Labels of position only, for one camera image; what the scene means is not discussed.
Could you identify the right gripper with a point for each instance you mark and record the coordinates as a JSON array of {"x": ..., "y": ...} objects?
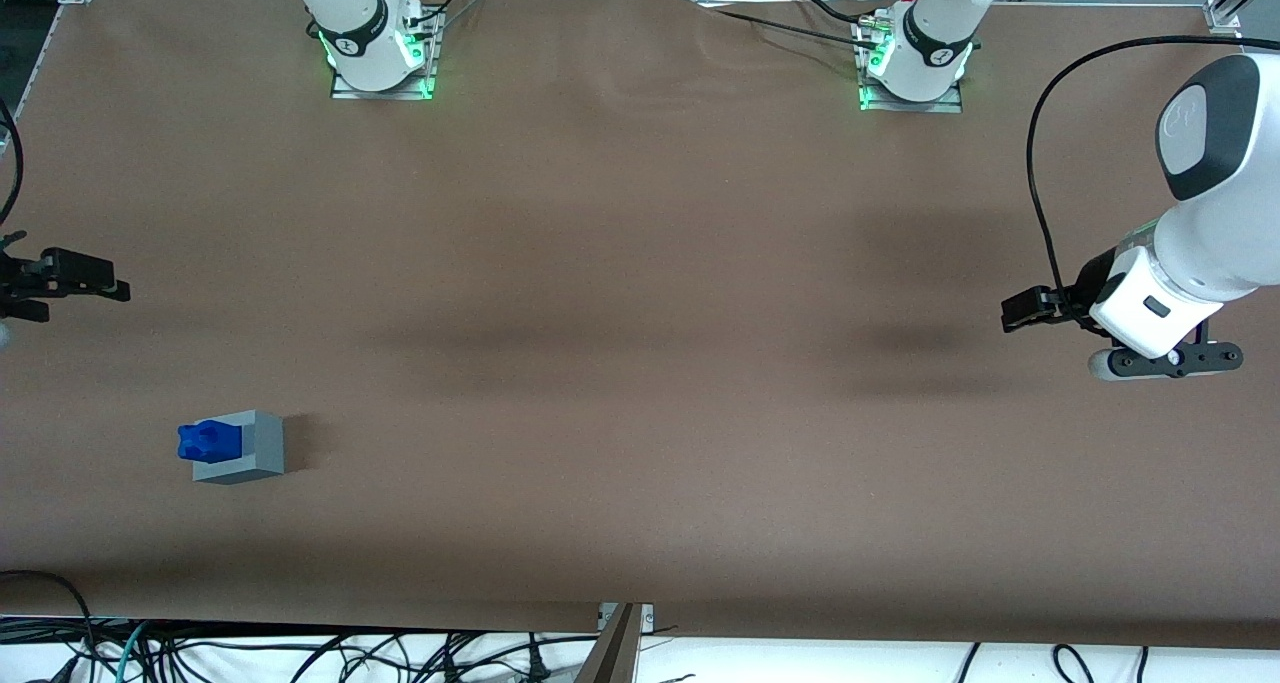
[{"x": 22, "y": 275}]

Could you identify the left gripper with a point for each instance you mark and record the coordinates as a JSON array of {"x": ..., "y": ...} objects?
[{"x": 1092, "y": 285}]

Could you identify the blue plastic part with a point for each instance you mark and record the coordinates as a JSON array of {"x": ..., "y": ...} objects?
[{"x": 208, "y": 441}]

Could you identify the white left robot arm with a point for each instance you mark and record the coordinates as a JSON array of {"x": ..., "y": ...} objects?
[{"x": 1230, "y": 223}]

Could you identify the gray square base block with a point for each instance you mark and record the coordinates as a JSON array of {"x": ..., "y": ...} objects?
[{"x": 262, "y": 453}]

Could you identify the brown table cover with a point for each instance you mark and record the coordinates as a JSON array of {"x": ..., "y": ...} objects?
[{"x": 640, "y": 263}]

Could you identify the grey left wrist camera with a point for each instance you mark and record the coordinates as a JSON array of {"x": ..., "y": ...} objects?
[{"x": 1165, "y": 360}]

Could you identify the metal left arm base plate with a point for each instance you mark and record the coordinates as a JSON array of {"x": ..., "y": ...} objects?
[{"x": 935, "y": 106}]

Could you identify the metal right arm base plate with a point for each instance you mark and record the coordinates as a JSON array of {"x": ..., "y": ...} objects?
[{"x": 400, "y": 93}]

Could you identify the dark metal frame post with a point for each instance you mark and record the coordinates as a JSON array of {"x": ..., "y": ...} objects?
[{"x": 608, "y": 658}]

